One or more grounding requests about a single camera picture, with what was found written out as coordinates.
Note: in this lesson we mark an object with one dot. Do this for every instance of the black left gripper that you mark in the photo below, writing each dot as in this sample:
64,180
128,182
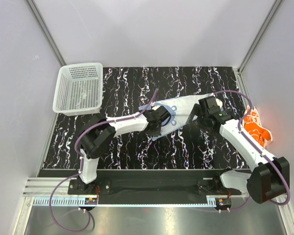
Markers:
156,133

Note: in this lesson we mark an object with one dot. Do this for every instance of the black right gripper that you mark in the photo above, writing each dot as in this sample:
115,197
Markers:
195,111

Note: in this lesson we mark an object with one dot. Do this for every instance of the blue white bear towel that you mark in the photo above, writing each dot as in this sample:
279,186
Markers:
179,108

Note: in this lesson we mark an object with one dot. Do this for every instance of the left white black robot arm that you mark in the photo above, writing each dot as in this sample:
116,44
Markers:
94,139

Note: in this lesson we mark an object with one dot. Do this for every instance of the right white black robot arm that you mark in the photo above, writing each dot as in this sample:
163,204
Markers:
269,177

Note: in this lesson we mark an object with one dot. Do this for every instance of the orange white crumpled towel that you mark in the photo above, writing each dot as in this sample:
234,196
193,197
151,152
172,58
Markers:
252,124

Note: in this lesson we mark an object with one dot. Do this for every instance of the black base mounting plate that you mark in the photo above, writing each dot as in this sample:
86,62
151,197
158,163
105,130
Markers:
152,187

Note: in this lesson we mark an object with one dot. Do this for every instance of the white perforated plastic basket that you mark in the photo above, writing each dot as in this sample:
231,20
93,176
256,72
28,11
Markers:
79,89

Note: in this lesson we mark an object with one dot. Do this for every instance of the aluminium rail frame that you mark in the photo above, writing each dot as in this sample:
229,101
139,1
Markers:
58,192

